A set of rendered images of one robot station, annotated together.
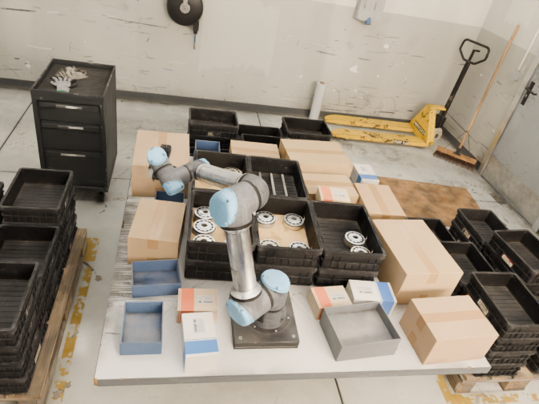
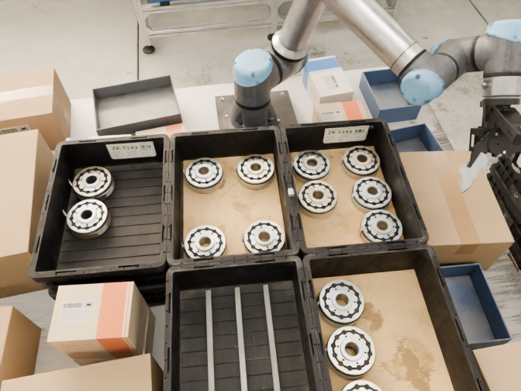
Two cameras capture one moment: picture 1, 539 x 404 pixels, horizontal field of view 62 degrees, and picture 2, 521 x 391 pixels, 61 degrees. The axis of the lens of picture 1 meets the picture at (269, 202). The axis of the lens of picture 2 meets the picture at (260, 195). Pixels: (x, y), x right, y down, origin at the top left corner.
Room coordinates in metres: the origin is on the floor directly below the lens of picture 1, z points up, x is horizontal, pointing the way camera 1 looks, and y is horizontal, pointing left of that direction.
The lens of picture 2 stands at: (2.34, 0.05, 1.81)
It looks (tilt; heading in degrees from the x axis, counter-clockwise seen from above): 55 degrees down; 186
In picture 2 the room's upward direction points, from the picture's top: straight up
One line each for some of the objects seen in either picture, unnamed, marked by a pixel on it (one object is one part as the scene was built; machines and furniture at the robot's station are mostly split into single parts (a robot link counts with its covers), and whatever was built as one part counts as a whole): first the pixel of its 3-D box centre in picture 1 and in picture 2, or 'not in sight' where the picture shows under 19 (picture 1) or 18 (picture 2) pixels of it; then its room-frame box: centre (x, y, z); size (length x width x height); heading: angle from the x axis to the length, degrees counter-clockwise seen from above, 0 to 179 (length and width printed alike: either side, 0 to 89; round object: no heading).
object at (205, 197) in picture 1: (220, 226); (344, 192); (1.65, 0.20, 0.87); 0.40 x 0.30 x 0.11; 12
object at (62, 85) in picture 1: (61, 83); not in sight; (2.80, 1.55, 0.88); 0.25 x 0.19 x 0.03; 15
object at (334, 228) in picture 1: (342, 236); (113, 211); (1.78, -0.39, 0.87); 0.40 x 0.30 x 0.11; 12
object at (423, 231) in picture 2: (221, 217); (347, 181); (1.65, 0.20, 0.92); 0.40 x 0.30 x 0.02; 12
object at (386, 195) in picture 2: (204, 226); (372, 192); (1.64, 0.28, 0.86); 0.10 x 0.10 x 0.01
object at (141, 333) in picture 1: (142, 327); (388, 95); (1.11, 0.38, 0.74); 0.20 x 0.15 x 0.07; 16
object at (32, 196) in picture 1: (42, 218); not in sight; (2.00, 1.30, 0.37); 0.40 x 0.30 x 0.45; 15
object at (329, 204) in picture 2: not in sight; (318, 196); (1.67, 0.13, 0.86); 0.10 x 0.10 x 0.01
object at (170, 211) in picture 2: (285, 223); (229, 190); (1.71, -0.09, 0.92); 0.40 x 0.30 x 0.02; 12
